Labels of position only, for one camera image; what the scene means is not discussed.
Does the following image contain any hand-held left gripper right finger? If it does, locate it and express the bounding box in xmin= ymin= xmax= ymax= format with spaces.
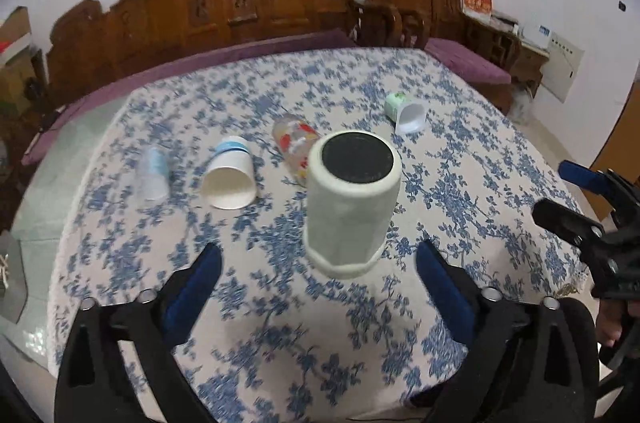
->
xmin=416 ymin=240 xmax=601 ymax=423

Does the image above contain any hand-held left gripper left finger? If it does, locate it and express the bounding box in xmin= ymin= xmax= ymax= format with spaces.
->
xmin=54 ymin=244 xmax=223 ymax=423

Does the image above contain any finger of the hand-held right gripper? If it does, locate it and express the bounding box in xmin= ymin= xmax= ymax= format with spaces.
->
xmin=531 ymin=198 xmax=610 ymax=250
xmin=558 ymin=160 xmax=640 ymax=210

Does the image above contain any white paper cup blue band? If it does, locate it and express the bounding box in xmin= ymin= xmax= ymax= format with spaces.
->
xmin=200 ymin=136 xmax=257 ymax=210

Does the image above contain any clear plastic cup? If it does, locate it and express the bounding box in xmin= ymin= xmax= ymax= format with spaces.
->
xmin=136 ymin=146 xmax=171 ymax=202

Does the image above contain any cream cup with black base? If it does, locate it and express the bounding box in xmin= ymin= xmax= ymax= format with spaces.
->
xmin=304 ymin=131 xmax=402 ymax=279

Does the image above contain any white and green cup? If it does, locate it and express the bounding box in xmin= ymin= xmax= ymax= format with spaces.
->
xmin=384 ymin=92 xmax=429 ymax=135

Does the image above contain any person's right hand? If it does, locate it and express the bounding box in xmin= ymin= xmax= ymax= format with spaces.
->
xmin=597 ymin=297 xmax=626 ymax=349

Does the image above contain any brown wooden door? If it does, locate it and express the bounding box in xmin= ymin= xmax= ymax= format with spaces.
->
xmin=588 ymin=73 xmax=640 ymax=224

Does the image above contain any clear plastic bag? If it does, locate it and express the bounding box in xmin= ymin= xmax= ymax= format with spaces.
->
xmin=509 ymin=86 xmax=535 ymax=126

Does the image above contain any blue floral tablecloth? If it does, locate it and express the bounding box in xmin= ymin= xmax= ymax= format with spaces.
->
xmin=47 ymin=47 xmax=588 ymax=423

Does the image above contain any wooden side table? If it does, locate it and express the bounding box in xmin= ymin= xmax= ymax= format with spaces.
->
xmin=495 ymin=20 xmax=547 ymax=101

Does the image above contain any small purple seat cushion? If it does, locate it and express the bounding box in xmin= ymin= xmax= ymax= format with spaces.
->
xmin=424 ymin=36 xmax=512 ymax=85

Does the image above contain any red sign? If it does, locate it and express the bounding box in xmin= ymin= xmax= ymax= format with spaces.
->
xmin=462 ymin=0 xmax=494 ymax=22

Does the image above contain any long purple seat cushion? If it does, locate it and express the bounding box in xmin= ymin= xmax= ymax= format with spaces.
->
xmin=21 ymin=29 xmax=358 ymax=167

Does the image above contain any carved wooden sofa bench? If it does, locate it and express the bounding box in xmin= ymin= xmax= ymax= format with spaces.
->
xmin=45 ymin=0 xmax=362 ymax=106

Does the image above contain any cardboard box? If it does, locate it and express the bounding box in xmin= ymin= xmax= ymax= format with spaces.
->
xmin=0 ymin=6 xmax=35 ymax=116

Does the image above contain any white wall panel box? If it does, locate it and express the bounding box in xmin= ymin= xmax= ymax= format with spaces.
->
xmin=542 ymin=32 xmax=586 ymax=104

